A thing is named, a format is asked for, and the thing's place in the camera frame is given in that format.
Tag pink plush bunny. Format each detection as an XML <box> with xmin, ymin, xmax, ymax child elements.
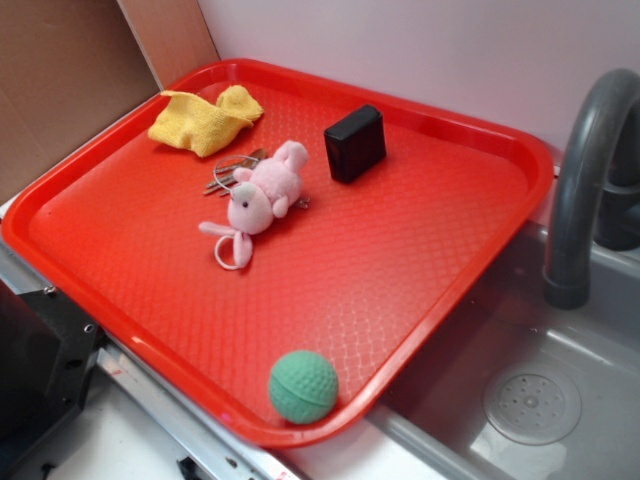
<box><xmin>199</xmin><ymin>140</ymin><xmax>309</xmax><ymax>271</ymax></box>

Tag red plastic tray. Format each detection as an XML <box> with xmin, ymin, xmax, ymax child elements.
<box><xmin>2</xmin><ymin>59</ymin><xmax>553</xmax><ymax>448</ymax></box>

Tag black rectangular box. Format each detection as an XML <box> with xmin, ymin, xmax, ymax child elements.
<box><xmin>324</xmin><ymin>104</ymin><xmax>387</xmax><ymax>184</ymax></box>

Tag green dimpled foam ball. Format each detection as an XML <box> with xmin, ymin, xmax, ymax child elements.
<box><xmin>268</xmin><ymin>350</ymin><xmax>339</xmax><ymax>425</ymax></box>

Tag yellow cloth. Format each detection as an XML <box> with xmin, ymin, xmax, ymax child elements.
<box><xmin>148</xmin><ymin>85</ymin><xmax>264</xmax><ymax>158</ymax></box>

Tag grey plastic sink basin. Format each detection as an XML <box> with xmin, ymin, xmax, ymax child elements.
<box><xmin>369</xmin><ymin>224</ymin><xmax>639</xmax><ymax>479</ymax></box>

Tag grey plastic faucet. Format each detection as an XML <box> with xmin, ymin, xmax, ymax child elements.
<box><xmin>543</xmin><ymin>68</ymin><xmax>639</xmax><ymax>309</ymax></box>

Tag brown cardboard panel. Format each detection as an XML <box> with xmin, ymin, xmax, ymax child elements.
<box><xmin>1</xmin><ymin>1</ymin><xmax>219</xmax><ymax>201</ymax></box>

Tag metal keys on ring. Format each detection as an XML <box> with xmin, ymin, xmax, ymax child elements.
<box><xmin>205</xmin><ymin>141</ymin><xmax>310</xmax><ymax>217</ymax></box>

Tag black metal bracket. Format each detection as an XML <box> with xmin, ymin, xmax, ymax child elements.
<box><xmin>1</xmin><ymin>287</ymin><xmax>101</xmax><ymax>444</ymax></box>

